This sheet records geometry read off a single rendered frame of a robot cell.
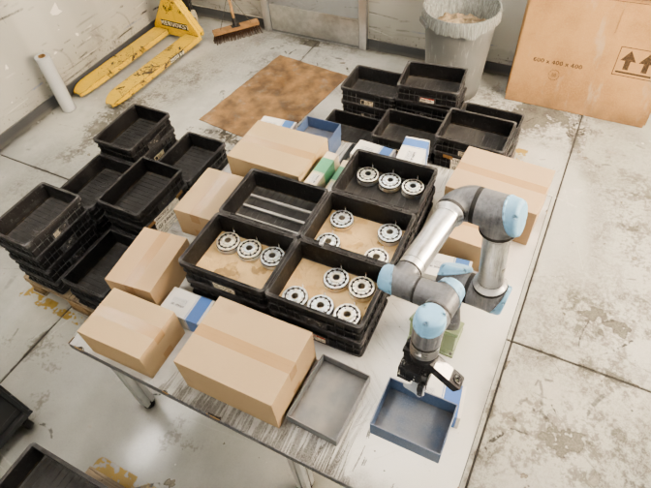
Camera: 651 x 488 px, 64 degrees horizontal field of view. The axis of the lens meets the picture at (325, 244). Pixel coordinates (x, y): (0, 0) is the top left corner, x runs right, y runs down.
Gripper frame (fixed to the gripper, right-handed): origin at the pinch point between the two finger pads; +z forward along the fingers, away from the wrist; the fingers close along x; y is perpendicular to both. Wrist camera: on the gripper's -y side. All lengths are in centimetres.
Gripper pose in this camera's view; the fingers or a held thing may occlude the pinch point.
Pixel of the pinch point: (422, 393)
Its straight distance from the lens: 156.2
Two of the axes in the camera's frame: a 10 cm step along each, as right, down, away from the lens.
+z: 0.2, 7.1, 7.1
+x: -4.8, 6.3, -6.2
